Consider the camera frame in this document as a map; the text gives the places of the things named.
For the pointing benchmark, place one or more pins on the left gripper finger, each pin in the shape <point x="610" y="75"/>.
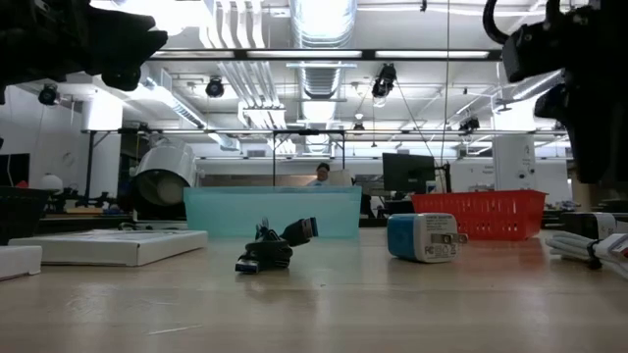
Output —
<point x="127" y="39"/>
<point x="122" y="78"/>

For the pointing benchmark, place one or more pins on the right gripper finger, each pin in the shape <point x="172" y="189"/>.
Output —
<point x="596" y="132"/>
<point x="535" y="51"/>

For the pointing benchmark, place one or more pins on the small metal tool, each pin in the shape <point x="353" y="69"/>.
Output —
<point x="569" y="243"/>

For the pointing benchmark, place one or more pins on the white product box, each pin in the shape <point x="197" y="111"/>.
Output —
<point x="19" y="262"/>
<point x="122" y="245"/>

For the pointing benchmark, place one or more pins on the blue white USB wall charger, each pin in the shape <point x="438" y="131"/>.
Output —
<point x="417" y="237"/>

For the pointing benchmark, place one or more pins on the teal translucent plastic bin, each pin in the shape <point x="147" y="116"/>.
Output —
<point x="221" y="211"/>

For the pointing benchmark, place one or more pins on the black ceiling spotlight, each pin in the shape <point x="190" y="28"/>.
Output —
<point x="214" y="87"/>
<point x="384" y="81"/>
<point x="469" y="123"/>
<point x="48" y="94"/>

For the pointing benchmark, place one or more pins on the white globe lamp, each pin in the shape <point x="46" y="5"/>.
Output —
<point x="50" y="182"/>

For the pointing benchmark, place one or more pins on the red plastic mesh basket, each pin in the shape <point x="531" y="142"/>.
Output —
<point x="490" y="216"/>

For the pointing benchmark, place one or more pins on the black plastic mesh basket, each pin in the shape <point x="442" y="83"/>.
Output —
<point x="19" y="211"/>

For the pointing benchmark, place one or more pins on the black computer monitor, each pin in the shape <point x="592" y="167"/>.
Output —
<point x="407" y="171"/>

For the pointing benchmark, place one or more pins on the person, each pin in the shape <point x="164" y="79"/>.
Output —
<point x="321" y="172"/>

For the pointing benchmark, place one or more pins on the black wall screen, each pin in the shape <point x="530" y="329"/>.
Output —
<point x="14" y="169"/>

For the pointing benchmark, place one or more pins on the black metal stand frame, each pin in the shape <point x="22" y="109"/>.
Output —
<point x="308" y="132"/>

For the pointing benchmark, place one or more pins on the silver ventilation duct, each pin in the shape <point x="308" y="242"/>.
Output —
<point x="321" y="29"/>

